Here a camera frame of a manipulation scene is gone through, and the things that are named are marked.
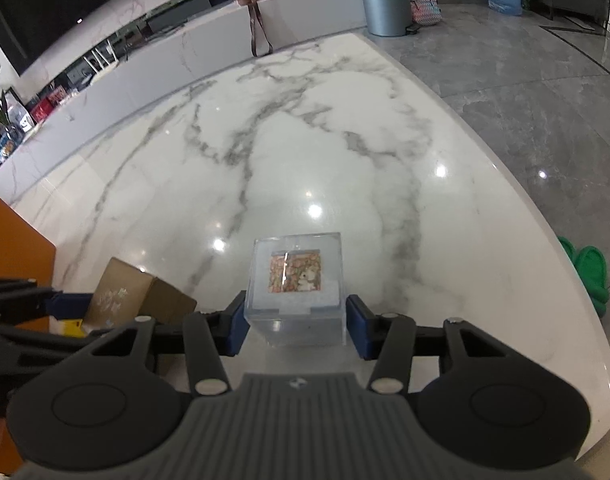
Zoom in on orange-rimmed white storage box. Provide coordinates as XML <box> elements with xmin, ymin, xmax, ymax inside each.
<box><xmin>0</xmin><ymin>195</ymin><xmax>58</xmax><ymax>334</ymax></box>

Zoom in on woven pastel basket bag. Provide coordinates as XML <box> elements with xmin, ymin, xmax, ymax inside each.
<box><xmin>410</xmin><ymin>0</ymin><xmax>442</xmax><ymax>26</ymax></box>

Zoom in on white marble tv console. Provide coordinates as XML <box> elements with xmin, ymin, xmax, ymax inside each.
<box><xmin>0</xmin><ymin>0</ymin><xmax>366</xmax><ymax>203</ymax></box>

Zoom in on green slippers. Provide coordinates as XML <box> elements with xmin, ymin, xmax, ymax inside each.
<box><xmin>558</xmin><ymin>236</ymin><xmax>610</xmax><ymax>318</ymax></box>

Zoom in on brown cardboard gift box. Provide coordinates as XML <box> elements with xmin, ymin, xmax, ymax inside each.
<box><xmin>81</xmin><ymin>258</ymin><xmax>198</xmax><ymax>333</ymax></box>

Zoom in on brown leather strap bag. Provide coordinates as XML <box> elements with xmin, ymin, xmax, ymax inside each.
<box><xmin>237</xmin><ymin>0</ymin><xmax>273</xmax><ymax>58</ymax></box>

